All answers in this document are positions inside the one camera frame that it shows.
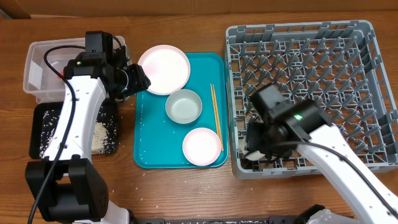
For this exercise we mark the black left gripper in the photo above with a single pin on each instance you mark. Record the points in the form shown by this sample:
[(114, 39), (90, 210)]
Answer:
[(138, 81)]

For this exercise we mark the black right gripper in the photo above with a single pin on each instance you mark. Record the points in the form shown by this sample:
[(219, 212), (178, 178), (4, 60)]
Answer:
[(254, 141)]

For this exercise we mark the large pink plate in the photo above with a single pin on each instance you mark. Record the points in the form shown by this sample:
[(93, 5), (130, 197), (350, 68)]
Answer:
[(167, 67)]

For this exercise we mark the cooked rice pile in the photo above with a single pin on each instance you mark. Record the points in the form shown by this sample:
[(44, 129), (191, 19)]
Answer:
[(105, 134)]

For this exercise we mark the grey bowl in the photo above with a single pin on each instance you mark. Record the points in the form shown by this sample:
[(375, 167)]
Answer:
[(183, 106)]

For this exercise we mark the small pink plate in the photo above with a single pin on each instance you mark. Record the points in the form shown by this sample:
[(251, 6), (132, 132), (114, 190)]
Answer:
[(201, 146)]

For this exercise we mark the white cup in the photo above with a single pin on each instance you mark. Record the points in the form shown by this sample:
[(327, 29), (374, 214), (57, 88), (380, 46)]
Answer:
[(253, 155)]

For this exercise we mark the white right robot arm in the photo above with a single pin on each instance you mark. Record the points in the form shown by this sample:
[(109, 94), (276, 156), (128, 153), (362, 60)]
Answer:
[(306, 128)]

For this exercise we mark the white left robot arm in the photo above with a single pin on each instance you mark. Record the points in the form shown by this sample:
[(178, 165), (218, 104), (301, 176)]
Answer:
[(64, 183)]

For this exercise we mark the clear plastic waste bin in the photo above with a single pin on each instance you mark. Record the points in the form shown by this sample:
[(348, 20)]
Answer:
[(41, 81)]

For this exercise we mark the black waste tray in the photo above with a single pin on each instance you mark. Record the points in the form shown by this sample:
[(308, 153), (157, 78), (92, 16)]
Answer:
[(37, 124)]

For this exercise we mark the grey dishwasher rack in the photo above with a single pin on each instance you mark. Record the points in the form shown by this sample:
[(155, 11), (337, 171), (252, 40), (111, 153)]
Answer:
[(337, 64)]

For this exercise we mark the teal serving tray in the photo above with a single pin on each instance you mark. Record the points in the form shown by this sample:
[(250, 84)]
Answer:
[(158, 140)]

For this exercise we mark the wooden chopstick left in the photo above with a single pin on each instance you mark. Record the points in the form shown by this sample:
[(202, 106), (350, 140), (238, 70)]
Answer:
[(215, 115)]

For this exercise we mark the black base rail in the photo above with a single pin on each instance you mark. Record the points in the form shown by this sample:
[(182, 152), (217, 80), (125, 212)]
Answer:
[(242, 220)]

